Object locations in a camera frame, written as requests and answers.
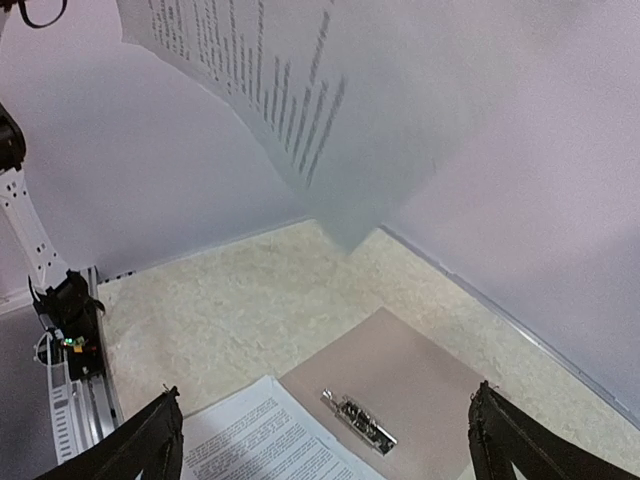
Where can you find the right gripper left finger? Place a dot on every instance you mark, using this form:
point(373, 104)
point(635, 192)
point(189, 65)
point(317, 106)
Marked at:
point(147, 446)

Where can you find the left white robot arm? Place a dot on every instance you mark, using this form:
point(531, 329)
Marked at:
point(46, 269)

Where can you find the transparent plastic folder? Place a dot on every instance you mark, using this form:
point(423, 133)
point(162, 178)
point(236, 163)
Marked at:
point(419, 392)

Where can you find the aluminium front rail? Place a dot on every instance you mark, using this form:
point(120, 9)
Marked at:
point(83, 412)

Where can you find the printed paper sheet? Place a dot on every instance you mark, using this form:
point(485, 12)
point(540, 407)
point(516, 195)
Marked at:
point(262, 432)

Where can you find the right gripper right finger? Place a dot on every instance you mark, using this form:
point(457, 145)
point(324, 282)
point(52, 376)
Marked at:
point(504, 441)

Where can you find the metal folder clip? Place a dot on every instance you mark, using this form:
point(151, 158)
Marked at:
point(360, 421)

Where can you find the large paper sheet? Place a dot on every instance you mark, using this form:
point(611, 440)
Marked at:
point(317, 87)

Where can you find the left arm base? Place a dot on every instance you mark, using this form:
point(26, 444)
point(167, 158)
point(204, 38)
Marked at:
point(73, 314)

